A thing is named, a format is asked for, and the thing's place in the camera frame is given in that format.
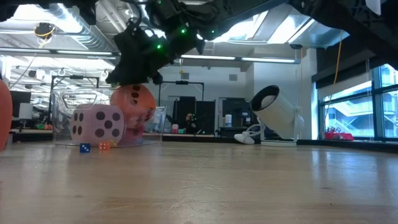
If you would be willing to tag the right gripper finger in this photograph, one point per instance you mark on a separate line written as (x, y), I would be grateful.
(119, 77)
(156, 78)

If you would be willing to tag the large red foam die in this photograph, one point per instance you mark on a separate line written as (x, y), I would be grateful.
(133, 135)

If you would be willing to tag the large pink foam die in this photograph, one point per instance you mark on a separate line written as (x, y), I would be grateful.
(93, 133)

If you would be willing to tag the small blue die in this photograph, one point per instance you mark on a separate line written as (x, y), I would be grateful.
(85, 148)

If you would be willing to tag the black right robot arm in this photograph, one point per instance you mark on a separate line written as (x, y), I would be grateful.
(342, 18)

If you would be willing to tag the pink cup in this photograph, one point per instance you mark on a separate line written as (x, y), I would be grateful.
(175, 128)

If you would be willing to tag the person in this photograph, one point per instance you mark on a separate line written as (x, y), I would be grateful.
(189, 123)

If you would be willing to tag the small orange translucent die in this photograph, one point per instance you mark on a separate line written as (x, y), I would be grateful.
(104, 146)

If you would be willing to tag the clear plastic box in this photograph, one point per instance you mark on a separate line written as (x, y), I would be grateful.
(62, 118)

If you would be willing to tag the white bottle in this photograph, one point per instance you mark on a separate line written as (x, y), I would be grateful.
(228, 120)

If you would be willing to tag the white cylindrical projector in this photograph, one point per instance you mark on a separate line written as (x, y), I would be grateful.
(280, 118)

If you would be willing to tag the red tray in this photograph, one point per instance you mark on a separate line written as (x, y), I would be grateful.
(339, 136)

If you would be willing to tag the black gantry frame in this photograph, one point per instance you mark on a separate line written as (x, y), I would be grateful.
(182, 82)

